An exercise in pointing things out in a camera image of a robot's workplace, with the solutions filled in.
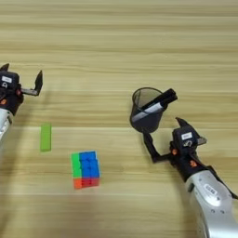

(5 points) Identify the black mesh pen cup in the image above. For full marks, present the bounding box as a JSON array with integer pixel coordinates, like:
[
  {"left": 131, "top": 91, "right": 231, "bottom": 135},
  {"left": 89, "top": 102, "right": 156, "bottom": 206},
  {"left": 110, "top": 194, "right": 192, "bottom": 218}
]
[{"left": 129, "top": 86, "right": 165, "bottom": 135}]

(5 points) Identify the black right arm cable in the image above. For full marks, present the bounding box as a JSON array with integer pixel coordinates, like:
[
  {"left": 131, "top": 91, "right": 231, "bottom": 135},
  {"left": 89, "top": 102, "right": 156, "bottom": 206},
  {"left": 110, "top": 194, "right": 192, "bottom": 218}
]
[{"left": 206, "top": 165, "right": 238, "bottom": 201}]

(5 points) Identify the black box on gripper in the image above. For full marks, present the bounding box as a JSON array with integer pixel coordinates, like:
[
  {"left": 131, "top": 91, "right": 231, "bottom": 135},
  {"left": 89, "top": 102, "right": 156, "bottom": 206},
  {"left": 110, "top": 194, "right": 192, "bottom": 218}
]
[
  {"left": 171, "top": 126, "right": 201, "bottom": 151},
  {"left": 0, "top": 70, "right": 20, "bottom": 91}
]

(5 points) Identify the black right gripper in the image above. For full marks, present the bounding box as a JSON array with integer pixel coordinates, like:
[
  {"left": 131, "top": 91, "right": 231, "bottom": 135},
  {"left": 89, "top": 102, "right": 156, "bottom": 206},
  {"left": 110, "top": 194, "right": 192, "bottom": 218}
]
[{"left": 142, "top": 116, "right": 208, "bottom": 182}]

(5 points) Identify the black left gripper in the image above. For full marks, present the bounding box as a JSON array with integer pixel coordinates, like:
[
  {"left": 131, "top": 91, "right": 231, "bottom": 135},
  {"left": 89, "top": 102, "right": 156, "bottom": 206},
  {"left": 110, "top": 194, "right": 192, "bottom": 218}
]
[{"left": 0, "top": 63, "right": 44, "bottom": 116}]

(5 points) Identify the multicoloured puzzle cube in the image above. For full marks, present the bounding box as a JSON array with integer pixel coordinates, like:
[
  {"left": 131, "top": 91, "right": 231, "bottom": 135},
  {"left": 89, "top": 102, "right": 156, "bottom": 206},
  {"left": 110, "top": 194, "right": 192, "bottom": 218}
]
[{"left": 71, "top": 151, "right": 101, "bottom": 190}]

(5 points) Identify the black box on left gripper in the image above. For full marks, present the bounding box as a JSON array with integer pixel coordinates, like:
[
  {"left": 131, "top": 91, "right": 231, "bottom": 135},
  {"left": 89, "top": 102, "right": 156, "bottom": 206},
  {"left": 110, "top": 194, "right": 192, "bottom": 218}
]
[{"left": 0, "top": 70, "right": 20, "bottom": 91}]

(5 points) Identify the green rectangular block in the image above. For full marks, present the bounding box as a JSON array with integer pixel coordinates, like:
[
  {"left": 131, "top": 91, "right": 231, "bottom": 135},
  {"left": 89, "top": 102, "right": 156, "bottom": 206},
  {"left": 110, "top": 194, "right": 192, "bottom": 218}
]
[{"left": 40, "top": 122, "right": 53, "bottom": 152}]

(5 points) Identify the black and white marker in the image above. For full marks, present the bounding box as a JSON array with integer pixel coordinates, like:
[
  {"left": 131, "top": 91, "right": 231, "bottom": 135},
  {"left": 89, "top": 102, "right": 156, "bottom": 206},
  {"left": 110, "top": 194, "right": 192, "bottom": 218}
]
[{"left": 131, "top": 88, "right": 179, "bottom": 124}]

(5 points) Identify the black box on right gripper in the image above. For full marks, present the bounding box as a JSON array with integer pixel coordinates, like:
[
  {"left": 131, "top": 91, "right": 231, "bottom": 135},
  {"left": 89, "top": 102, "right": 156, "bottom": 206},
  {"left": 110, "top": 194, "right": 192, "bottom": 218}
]
[{"left": 171, "top": 126, "right": 201, "bottom": 151}]

